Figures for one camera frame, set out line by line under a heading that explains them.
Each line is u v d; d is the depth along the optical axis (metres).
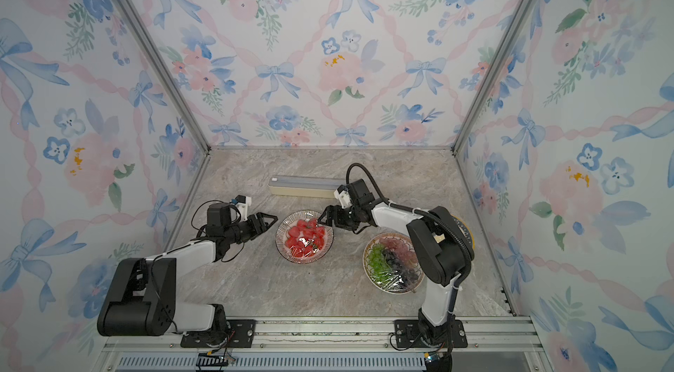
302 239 0.88
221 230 0.72
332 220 0.83
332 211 0.84
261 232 0.80
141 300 0.43
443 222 0.49
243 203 0.84
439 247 0.49
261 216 0.82
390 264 0.83
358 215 0.75
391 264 0.83
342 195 0.88
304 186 1.00
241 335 0.74
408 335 0.73
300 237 0.90
